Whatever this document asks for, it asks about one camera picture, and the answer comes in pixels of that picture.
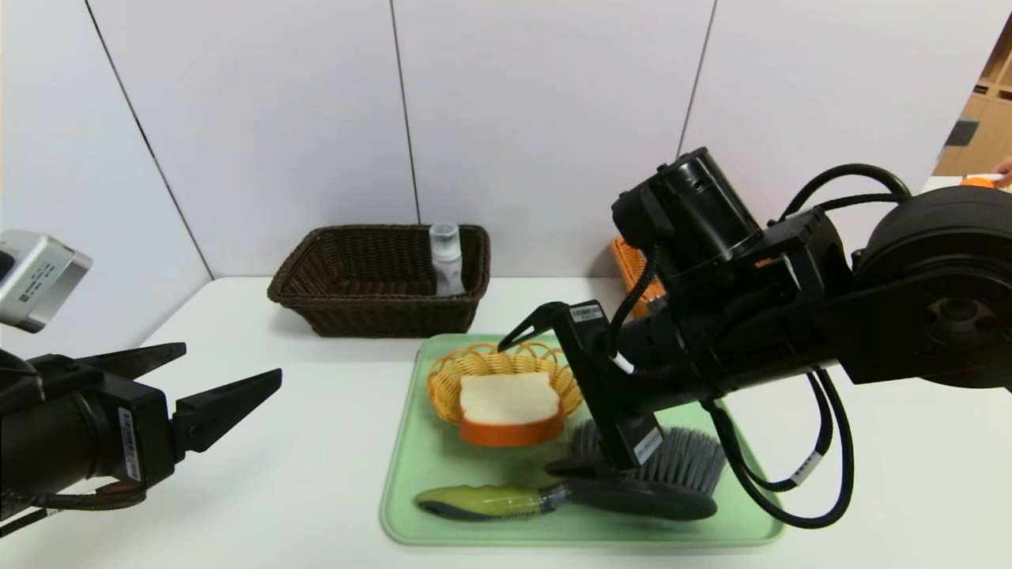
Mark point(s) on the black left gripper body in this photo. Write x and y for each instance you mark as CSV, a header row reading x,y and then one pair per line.
x,y
136,438

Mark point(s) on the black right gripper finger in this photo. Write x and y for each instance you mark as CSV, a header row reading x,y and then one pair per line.
x,y
585,468
534,320

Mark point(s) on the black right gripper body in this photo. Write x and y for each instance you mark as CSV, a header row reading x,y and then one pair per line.
x,y
610,379

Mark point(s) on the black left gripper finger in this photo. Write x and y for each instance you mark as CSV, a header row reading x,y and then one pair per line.
x,y
138,359
217,407

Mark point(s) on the toy bread slice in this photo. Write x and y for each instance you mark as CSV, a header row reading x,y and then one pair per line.
x,y
506,399

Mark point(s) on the white spray bottle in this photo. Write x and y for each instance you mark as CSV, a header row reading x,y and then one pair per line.
x,y
447,269

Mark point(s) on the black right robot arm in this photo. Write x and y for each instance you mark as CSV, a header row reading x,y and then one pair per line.
x,y
933,276

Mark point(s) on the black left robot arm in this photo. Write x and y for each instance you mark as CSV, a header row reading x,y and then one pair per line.
x,y
39,442

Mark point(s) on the small yellow wicker basket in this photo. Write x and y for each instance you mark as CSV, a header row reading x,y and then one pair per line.
x,y
474,367

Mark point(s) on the orange wicker basket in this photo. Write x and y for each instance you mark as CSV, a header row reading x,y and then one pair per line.
x,y
628,269

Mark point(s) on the dark brown wicker basket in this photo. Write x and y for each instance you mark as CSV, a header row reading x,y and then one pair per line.
x,y
356,316

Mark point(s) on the person hand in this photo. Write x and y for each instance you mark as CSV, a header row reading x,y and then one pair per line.
x,y
1006,172

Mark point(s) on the light green plastic tray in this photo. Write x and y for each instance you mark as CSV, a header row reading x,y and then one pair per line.
x,y
419,450

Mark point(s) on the white side table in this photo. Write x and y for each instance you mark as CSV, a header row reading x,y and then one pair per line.
x,y
945,183

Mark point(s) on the orange toy fruit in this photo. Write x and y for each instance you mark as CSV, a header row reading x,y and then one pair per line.
x,y
979,182

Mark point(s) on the wooden shelf unit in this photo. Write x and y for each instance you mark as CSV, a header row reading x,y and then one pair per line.
x,y
988,126

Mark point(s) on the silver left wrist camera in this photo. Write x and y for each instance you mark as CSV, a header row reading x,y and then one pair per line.
x,y
39,276

